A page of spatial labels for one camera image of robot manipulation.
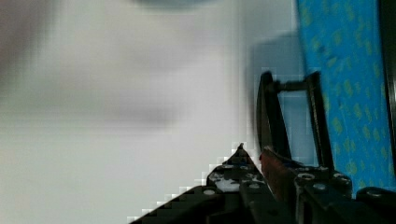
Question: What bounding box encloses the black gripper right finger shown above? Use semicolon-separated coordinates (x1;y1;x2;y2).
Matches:
260;148;395;224

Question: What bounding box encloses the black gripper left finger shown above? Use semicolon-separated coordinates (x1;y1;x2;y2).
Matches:
130;145;280;224

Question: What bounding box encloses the blue patterned cloth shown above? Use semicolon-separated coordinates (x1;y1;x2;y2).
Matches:
296;0;395;193

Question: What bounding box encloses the blue bowl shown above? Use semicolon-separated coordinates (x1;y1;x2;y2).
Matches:
132;0;217;8

